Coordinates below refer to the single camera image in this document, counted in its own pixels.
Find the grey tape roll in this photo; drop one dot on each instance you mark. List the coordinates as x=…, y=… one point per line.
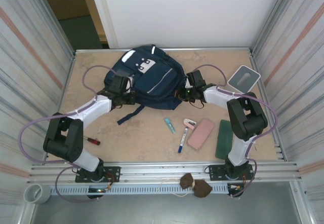
x=45, y=196

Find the aluminium mounting rail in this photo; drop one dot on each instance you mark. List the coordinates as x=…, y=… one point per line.
x=164, y=169

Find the blue white marker pen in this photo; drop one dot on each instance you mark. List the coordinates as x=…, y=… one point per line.
x=183, y=140

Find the grey white stand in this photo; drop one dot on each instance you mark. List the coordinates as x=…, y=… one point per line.
x=246, y=77

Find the aluminium table edge rail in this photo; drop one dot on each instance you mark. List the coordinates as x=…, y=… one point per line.
x=215, y=49

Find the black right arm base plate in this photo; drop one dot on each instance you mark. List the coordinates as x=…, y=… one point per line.
x=215, y=169

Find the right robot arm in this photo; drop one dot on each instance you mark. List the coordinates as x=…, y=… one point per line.
x=248, y=117

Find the pink pencil case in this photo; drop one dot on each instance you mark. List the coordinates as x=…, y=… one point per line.
x=201, y=134

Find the brown cloth bundle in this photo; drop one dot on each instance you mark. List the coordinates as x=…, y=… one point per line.
x=198, y=187

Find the green pencil case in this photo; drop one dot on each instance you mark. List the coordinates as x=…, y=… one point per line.
x=224, y=140

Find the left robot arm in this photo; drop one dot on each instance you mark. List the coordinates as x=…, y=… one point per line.
x=63, y=143

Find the navy blue backpack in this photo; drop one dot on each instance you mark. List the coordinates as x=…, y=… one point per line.
x=157, y=82

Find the small circuit board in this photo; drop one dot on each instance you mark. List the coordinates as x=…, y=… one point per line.
x=98, y=190
x=235, y=187

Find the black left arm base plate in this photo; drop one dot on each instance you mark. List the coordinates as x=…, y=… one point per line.
x=114, y=170

